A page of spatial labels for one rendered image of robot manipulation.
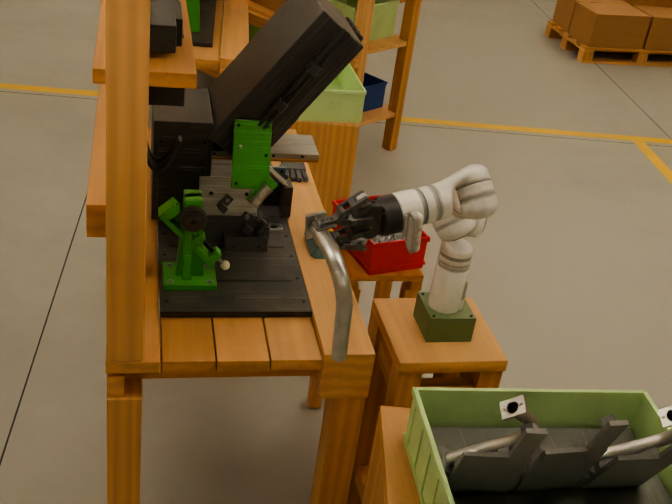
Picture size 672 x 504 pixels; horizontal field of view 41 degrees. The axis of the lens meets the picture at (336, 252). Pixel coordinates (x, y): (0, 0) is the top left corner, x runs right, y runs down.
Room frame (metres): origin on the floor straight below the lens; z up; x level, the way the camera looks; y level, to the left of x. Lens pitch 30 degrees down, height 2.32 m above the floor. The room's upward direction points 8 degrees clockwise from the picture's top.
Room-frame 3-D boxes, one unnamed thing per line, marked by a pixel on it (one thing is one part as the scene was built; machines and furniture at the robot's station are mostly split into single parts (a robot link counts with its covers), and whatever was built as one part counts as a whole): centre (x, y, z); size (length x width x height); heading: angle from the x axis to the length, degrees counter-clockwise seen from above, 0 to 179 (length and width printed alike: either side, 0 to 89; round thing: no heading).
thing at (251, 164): (2.54, 0.30, 1.17); 0.13 x 0.12 x 0.20; 15
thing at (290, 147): (2.70, 0.31, 1.11); 0.39 x 0.16 x 0.03; 105
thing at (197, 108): (2.66, 0.54, 1.07); 0.30 x 0.18 x 0.34; 15
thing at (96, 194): (2.50, 0.74, 1.23); 1.30 x 0.05 x 0.09; 15
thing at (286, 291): (2.59, 0.38, 0.89); 1.10 x 0.42 x 0.02; 15
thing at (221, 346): (2.59, 0.38, 0.44); 1.49 x 0.70 x 0.88; 15
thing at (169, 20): (2.26, 0.52, 1.59); 0.15 x 0.07 x 0.07; 15
